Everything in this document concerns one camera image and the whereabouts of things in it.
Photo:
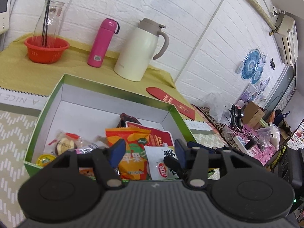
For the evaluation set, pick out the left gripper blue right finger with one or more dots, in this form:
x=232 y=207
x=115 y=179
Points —
x=193 y=162

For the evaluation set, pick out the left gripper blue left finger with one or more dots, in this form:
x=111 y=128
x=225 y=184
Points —
x=104 y=161

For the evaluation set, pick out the orange apple snack packet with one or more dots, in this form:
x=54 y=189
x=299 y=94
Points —
x=133 y=165

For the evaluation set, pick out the white snack packet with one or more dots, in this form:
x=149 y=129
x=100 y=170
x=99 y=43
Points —
x=157 y=168

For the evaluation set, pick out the red snack packet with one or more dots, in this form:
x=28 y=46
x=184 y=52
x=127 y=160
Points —
x=156 y=137

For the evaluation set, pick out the dark purple snack packet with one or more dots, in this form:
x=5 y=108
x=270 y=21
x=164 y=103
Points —
x=124 y=118

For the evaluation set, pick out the round cookie packet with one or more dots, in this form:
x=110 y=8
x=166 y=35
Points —
x=62 y=142

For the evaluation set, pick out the red envelope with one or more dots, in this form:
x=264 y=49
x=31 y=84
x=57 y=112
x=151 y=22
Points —
x=165 y=97

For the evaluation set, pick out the green cardboard snack box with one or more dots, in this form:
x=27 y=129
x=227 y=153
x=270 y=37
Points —
x=87 y=108

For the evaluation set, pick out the yellow jelly cup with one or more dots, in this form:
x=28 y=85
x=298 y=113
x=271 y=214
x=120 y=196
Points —
x=45 y=159

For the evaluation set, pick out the brown cardboard box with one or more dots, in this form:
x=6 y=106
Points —
x=252 y=114

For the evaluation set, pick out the beige patterned table mat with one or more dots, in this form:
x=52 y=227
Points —
x=19 y=115

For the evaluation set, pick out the pink thermos bottle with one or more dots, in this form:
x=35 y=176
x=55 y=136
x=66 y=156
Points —
x=107 y=29

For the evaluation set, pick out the white thermos jug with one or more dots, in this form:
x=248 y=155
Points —
x=147 y=42

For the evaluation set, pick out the blue paper fan decoration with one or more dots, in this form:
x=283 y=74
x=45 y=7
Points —
x=251 y=68

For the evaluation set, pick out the red plastic basket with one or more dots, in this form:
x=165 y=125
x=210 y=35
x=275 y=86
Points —
x=45 y=55

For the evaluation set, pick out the yellow green tablecloth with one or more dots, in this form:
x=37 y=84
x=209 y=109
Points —
x=21 y=74

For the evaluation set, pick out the black straw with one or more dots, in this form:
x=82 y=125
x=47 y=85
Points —
x=45 y=24

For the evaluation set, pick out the white air conditioner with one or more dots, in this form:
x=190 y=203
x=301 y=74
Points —
x=285 y=34

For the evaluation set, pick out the white water dispenser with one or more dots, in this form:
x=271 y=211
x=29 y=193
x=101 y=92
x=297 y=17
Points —
x=6 y=10

